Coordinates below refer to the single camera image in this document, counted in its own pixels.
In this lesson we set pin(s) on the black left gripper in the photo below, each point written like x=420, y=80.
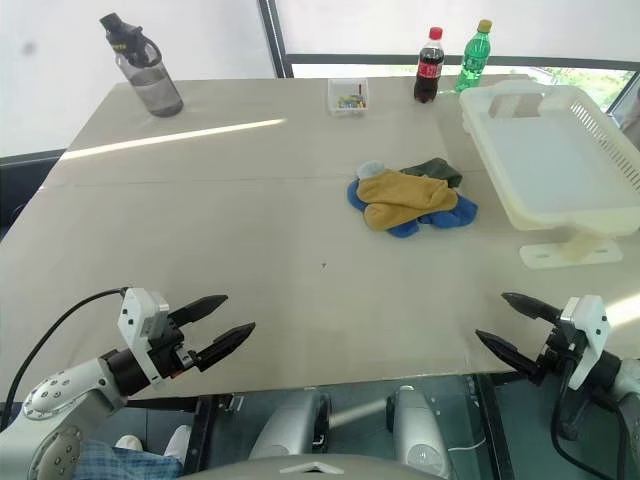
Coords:
x=170, y=350

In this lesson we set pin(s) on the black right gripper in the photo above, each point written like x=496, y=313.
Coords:
x=555, y=350

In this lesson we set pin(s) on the mustard yellow sock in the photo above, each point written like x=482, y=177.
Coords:
x=400, y=197

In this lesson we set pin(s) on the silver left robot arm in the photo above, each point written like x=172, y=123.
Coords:
x=60, y=395

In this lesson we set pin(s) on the white plastic basket tray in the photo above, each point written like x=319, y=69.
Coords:
x=545, y=160

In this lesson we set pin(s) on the clear box of coloured pins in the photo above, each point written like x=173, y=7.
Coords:
x=347, y=97

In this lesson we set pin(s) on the white shoe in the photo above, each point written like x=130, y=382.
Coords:
x=179, y=442
x=129, y=442

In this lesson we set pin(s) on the silver left robot leg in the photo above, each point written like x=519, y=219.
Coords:
x=290, y=425

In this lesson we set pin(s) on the silver robot leg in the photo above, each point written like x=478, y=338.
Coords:
x=290, y=425
x=420, y=430

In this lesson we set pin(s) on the blue sock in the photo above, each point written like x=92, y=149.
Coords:
x=356, y=197
x=457, y=212

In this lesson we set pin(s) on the silver right robot leg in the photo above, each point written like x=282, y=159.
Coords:
x=420, y=430

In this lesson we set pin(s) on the grey robot torso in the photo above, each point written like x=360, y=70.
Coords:
x=280, y=467

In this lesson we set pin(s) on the dark green sock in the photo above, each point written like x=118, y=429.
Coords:
x=437, y=171

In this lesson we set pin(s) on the light grey sock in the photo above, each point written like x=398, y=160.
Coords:
x=370, y=168

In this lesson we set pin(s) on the grey water bottle black lid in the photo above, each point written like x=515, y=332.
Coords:
x=155, y=82

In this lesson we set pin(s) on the cola bottle red cap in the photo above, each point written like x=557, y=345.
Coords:
x=428, y=75

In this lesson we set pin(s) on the green soda bottle yellow cap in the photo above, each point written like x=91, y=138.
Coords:
x=472, y=60

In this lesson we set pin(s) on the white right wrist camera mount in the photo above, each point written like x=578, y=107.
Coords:
x=590, y=330

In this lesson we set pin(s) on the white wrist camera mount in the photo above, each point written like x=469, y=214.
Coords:
x=590, y=330
x=136, y=320

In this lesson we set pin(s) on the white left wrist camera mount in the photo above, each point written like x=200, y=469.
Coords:
x=136, y=320

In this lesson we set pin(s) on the black table frame bar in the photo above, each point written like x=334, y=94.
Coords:
x=492, y=425
x=202, y=430

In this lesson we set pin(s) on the dark window frame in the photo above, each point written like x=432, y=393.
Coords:
x=275, y=40

